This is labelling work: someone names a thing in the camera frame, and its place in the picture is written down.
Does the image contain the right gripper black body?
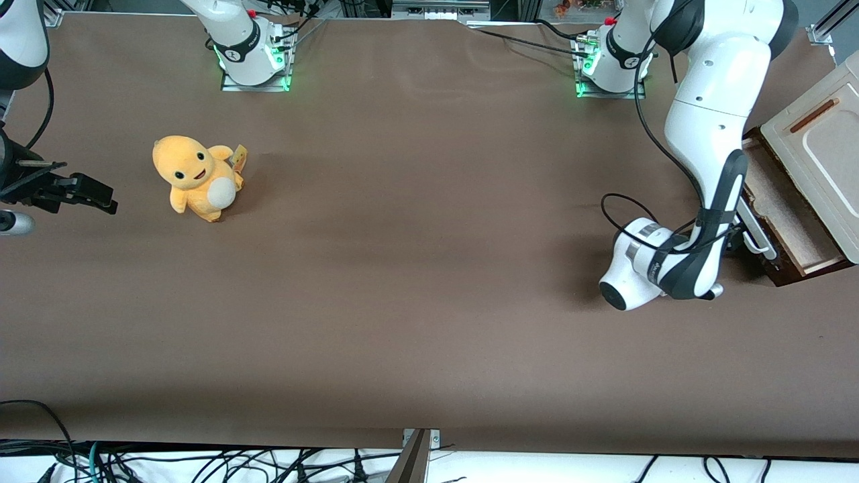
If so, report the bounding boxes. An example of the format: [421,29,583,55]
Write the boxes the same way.
[0,160,72,211]

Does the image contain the white bar drawer handle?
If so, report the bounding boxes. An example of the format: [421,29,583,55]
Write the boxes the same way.
[737,201,780,261]

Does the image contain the white drawer cabinet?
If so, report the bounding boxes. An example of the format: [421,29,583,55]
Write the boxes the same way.
[760,50,859,265]

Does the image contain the yellow plush dinosaur toy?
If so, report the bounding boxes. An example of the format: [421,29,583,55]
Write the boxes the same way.
[152,135,248,223]

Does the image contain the brown table cover sheet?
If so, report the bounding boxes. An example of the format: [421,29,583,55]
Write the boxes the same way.
[0,12,859,460]

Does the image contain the grey electronics box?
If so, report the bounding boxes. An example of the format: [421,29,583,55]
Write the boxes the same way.
[391,0,492,21]

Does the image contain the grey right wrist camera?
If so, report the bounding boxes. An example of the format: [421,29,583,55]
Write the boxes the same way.
[0,211,34,236]

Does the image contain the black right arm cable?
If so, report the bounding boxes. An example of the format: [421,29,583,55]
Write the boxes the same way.
[23,66,56,152]

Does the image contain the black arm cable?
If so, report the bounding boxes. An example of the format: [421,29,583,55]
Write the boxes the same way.
[601,0,746,256]
[23,66,56,152]

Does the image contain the brown wooden cabinet handle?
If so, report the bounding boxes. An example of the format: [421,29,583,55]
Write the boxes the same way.
[789,99,841,134]

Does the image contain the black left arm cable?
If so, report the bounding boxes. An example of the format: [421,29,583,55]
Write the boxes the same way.
[601,0,746,256]

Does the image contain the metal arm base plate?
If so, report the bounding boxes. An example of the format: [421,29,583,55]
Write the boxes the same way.
[220,28,295,93]
[575,35,647,100]

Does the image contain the large looping black cable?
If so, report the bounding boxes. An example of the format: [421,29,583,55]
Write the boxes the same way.
[0,399,76,483]

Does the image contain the aluminium frame profile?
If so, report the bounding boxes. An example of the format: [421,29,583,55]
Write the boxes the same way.
[807,0,859,47]

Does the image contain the teal cable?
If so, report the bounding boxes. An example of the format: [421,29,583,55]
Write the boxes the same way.
[86,441,109,483]

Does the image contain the black cable bundle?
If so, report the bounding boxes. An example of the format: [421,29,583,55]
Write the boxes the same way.
[258,0,333,51]

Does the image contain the short black table cable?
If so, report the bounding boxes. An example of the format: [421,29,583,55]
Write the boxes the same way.
[534,18,591,42]

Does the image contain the long black table cable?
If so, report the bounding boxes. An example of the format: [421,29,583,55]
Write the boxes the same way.
[470,25,591,60]

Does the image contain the tangled black floor cables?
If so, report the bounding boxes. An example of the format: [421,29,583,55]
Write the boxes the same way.
[0,439,403,483]

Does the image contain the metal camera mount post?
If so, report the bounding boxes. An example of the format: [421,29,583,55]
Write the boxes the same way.
[386,428,442,483]

